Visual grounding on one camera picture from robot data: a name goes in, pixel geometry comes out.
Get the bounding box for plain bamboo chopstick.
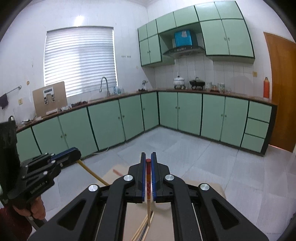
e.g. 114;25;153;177
77;160;109;186
137;211;154;241

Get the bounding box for bamboo chopstick red stripe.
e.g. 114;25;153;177
113;169;123;176

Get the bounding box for bamboo chopstick red end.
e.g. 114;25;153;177
130;216;148;241

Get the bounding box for chrome kitchen faucet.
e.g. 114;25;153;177
99;76;111;98

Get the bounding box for green lower kitchen cabinets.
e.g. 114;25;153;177
16;90;277;161

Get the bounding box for green kitchen cabinets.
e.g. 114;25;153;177
138;1;255;67
16;90;277;161

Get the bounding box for green upper kitchen cabinets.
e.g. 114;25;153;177
138;1;255;67

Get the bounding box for person's left hand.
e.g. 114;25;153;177
13;196;46;220

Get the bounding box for cardboard box with dispenser print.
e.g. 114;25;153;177
32;81;68;117

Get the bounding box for white window blind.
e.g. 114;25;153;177
43;26;118;97

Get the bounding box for black wok with lid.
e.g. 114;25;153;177
189;77;205;90

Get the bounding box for white enamel pot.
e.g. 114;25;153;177
173;76;186;89

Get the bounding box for orange thermos bottle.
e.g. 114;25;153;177
263;77;270;99

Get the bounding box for black range hood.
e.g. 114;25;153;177
163;46;205;59

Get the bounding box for brown wooden door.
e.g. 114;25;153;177
264;32;295;152

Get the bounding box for blue box on hood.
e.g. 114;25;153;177
174;30;193;47

